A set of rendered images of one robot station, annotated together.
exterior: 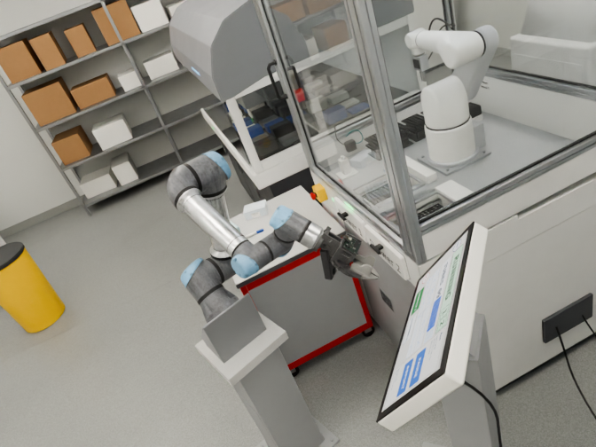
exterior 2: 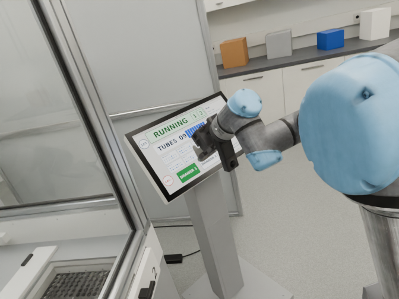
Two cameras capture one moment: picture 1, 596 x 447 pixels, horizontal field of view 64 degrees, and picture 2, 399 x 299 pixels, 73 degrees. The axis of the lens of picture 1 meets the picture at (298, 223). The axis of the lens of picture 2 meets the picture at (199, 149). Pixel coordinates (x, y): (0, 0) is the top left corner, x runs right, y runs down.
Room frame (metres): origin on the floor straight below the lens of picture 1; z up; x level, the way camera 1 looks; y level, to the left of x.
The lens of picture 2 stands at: (1.85, 0.15, 1.53)
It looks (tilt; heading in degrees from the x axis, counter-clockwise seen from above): 26 degrees down; 202
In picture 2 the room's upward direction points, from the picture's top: 14 degrees counter-clockwise
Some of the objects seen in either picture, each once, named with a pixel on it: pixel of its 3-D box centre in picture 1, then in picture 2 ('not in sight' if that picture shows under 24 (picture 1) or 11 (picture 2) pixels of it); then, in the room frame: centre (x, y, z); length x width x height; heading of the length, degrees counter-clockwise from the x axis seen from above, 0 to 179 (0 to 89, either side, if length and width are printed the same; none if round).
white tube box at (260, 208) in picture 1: (255, 209); not in sight; (2.35, 0.19, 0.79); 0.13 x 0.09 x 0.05; 80
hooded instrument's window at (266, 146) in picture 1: (281, 75); not in sight; (3.53, -0.27, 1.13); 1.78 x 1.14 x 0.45; 10
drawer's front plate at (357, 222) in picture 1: (350, 218); not in sight; (1.79, -0.23, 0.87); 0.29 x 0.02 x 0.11; 10
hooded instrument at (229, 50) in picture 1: (293, 105); not in sight; (3.55, -0.29, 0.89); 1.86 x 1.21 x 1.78; 10
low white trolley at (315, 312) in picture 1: (294, 281); not in sight; (2.14, 0.14, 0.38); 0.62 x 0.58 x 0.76; 10
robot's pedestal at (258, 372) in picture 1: (270, 396); not in sight; (1.43, 0.38, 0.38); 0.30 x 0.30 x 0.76; 29
